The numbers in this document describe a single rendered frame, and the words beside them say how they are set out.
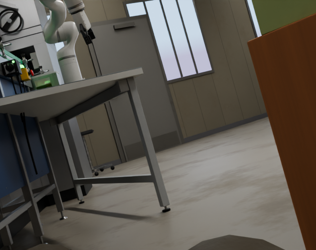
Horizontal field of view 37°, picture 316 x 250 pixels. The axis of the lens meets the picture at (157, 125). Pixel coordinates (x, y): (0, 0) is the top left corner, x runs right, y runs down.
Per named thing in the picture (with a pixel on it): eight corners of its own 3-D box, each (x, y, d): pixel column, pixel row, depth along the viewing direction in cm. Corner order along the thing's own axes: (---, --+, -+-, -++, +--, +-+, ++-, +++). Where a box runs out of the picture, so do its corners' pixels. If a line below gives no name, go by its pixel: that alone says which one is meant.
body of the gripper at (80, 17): (72, 10, 237) (81, 30, 241) (67, 14, 227) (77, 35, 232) (85, 4, 235) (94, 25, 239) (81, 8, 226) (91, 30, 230)
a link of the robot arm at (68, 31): (57, 63, 309) (47, 28, 308) (85, 56, 314) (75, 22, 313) (58, 60, 297) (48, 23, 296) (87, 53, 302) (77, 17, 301)
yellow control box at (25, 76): (20, 83, 292) (17, 72, 292) (31, 80, 292) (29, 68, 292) (17, 82, 285) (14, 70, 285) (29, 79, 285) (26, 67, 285)
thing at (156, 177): (83, 202, 376) (58, 116, 375) (172, 210, 242) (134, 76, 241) (72, 206, 371) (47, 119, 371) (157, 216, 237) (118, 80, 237)
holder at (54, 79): (29, 104, 351) (24, 85, 351) (65, 94, 352) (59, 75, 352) (24, 103, 334) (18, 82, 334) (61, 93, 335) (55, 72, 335)
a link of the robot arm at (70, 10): (69, 6, 236) (72, 12, 237) (65, 9, 228) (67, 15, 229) (84, 0, 234) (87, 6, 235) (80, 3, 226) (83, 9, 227)
